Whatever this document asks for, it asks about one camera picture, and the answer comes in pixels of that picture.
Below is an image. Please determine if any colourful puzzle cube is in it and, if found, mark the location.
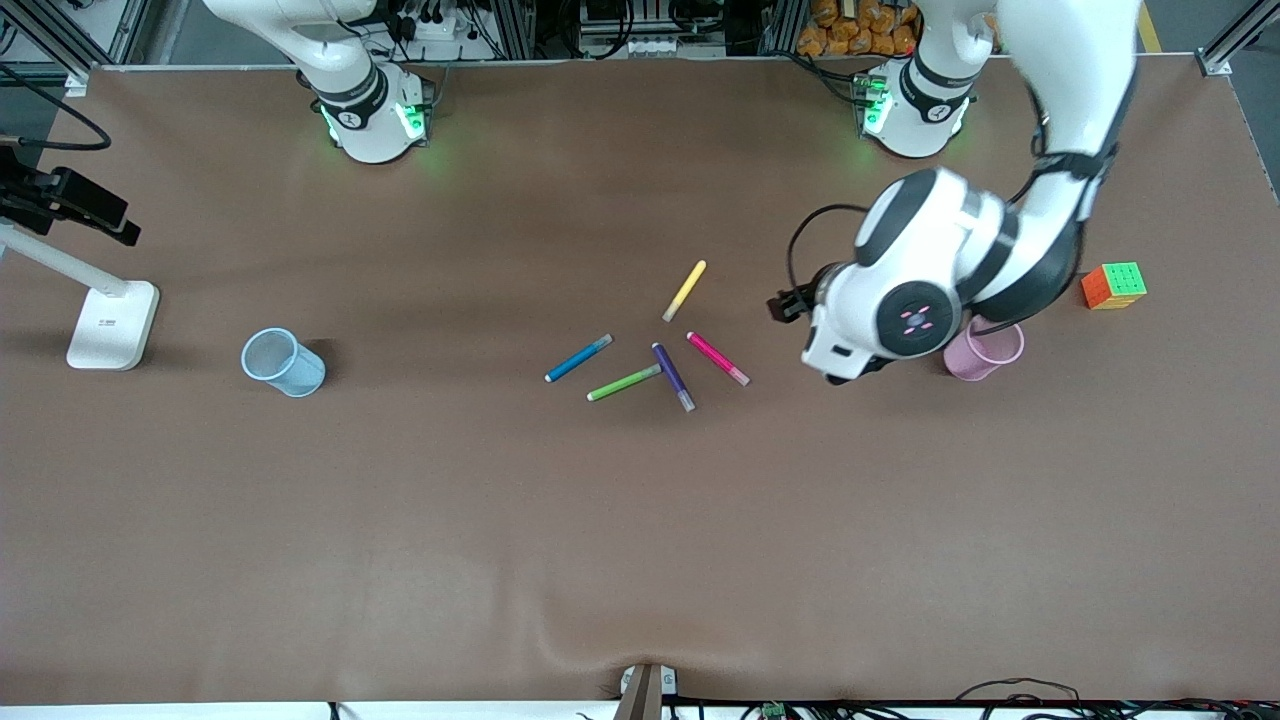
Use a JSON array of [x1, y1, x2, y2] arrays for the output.
[[1081, 262, 1148, 311]]

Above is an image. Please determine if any pink plastic cup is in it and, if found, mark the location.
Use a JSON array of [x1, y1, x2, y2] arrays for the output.
[[943, 316, 1025, 383]]

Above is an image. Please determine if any blue plastic cup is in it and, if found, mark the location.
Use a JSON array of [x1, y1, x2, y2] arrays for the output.
[[241, 327, 327, 398]]

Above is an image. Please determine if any white desk lamp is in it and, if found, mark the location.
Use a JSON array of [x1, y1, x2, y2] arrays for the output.
[[0, 222, 161, 371]]

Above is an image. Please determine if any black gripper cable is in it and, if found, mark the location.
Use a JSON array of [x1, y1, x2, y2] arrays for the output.
[[0, 62, 113, 153], [787, 205, 871, 301]]

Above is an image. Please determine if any purple marker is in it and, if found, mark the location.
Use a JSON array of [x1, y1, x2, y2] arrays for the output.
[[651, 342, 696, 413]]

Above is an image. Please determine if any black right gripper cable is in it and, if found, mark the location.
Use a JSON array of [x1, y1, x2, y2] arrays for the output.
[[0, 62, 113, 153]]

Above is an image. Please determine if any blue marker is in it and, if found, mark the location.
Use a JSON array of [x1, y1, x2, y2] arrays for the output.
[[544, 334, 613, 384]]

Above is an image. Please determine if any aluminium frame profile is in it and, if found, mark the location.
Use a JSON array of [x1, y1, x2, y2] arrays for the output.
[[1195, 0, 1280, 78], [0, 0, 151, 96]]

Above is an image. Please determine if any yellow marker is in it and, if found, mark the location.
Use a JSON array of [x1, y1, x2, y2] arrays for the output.
[[662, 260, 708, 323]]

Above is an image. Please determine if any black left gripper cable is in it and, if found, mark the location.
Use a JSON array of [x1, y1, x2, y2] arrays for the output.
[[787, 205, 871, 301]]

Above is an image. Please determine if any green marker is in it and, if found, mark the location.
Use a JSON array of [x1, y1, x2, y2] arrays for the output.
[[586, 364, 663, 403]]

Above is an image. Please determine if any pink marker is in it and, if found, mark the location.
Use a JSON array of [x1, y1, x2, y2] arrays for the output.
[[686, 332, 751, 387]]

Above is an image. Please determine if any white power strip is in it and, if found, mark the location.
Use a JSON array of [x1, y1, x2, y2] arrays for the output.
[[395, 10, 471, 46]]

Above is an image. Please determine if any orange packets pile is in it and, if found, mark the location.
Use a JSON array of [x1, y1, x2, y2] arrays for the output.
[[797, 0, 921, 57]]

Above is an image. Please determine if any brown table cover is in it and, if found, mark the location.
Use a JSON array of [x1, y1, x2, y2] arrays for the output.
[[0, 55, 1280, 706]]

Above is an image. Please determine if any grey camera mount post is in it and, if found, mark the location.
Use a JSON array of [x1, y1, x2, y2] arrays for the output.
[[612, 662, 679, 720]]

